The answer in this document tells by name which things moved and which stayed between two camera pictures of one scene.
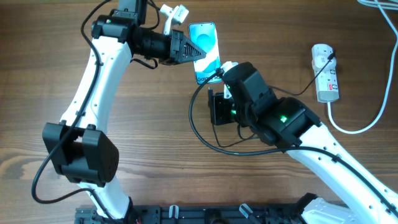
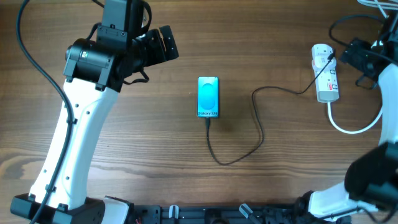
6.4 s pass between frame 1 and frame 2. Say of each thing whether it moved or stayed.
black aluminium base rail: stayed
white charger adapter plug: stayed
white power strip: stayed
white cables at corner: stayed
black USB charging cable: moved
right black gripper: moved
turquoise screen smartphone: moved
